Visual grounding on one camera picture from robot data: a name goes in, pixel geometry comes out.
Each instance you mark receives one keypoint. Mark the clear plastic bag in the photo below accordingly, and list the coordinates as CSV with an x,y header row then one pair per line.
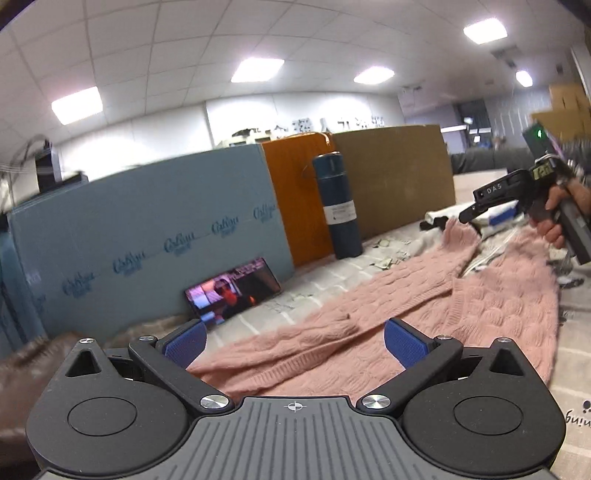
x,y
489,251

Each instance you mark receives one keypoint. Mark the black smartphone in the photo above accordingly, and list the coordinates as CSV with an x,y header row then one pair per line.
x,y
231,293

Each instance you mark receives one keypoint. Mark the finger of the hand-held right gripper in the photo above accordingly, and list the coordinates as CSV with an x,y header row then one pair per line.
x,y
498,189

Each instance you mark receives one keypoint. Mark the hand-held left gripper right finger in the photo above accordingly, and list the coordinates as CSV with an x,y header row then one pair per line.
x,y
406,344

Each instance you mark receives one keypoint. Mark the square ceiling light panel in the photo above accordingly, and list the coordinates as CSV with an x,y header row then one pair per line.
x,y
76,105
374,75
485,30
256,70

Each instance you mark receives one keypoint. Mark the stack of cardboard boxes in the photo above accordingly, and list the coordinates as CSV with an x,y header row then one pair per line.
x,y
570,99

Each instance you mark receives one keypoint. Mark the dark blue vacuum bottle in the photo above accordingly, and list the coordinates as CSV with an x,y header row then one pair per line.
x,y
339,207

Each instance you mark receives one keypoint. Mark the round ceiling light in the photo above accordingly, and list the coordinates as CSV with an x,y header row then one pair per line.
x,y
524,79

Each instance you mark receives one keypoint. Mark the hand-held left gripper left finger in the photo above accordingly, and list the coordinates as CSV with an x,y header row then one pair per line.
x,y
184,344

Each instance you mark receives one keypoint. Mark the black sofa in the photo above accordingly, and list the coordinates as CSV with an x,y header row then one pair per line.
x,y
485,159

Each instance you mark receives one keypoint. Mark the orange cardboard box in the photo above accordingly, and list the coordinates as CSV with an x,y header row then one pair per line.
x,y
295,194

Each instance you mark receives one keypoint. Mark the ceiling air vent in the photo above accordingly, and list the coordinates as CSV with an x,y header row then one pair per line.
x,y
504,56

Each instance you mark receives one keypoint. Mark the brown cloth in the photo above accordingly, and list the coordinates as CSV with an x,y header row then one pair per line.
x,y
23,378

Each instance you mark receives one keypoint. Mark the brown cardboard box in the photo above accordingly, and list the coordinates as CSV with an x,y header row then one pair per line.
x,y
392,180

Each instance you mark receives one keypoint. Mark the person's right hand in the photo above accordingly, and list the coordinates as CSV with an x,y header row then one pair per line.
x,y
551,230

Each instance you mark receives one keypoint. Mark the pink knitted sweater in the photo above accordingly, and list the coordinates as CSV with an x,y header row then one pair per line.
x,y
392,295

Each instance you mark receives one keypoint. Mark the black garment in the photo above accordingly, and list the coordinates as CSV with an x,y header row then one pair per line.
x,y
434,223

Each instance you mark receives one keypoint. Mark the light blue cardboard box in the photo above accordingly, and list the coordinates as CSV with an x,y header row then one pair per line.
x,y
138,221

